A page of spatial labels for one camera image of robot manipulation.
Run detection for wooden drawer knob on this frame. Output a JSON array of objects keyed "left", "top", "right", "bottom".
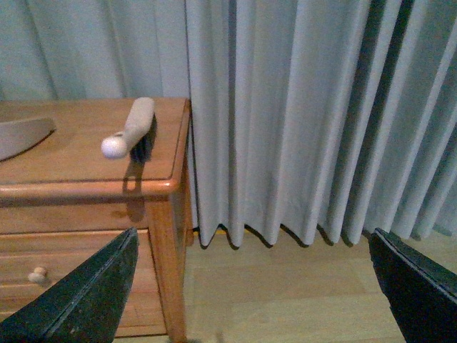
[{"left": 28, "top": 267, "right": 47, "bottom": 284}]

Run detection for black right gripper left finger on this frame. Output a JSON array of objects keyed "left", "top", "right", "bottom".
[{"left": 1, "top": 228, "right": 139, "bottom": 342}]

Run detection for wooden nightstand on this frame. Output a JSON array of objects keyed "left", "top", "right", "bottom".
[{"left": 1, "top": 98, "right": 193, "bottom": 342}]

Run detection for pale grey curtain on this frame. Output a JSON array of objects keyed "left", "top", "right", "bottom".
[{"left": 1, "top": 1, "right": 456, "bottom": 246}]

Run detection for beige hand brush black bristles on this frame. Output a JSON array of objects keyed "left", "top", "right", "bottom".
[{"left": 101, "top": 97, "right": 156, "bottom": 164}]

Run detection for beige plastic dustpan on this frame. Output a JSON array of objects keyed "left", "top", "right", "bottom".
[{"left": 1, "top": 117, "right": 56, "bottom": 161}]

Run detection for yellow cable on floor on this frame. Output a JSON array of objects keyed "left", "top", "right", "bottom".
[{"left": 192, "top": 227, "right": 229, "bottom": 238}]

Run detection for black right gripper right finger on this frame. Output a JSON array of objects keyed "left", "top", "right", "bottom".
[{"left": 369, "top": 229, "right": 456, "bottom": 342}]

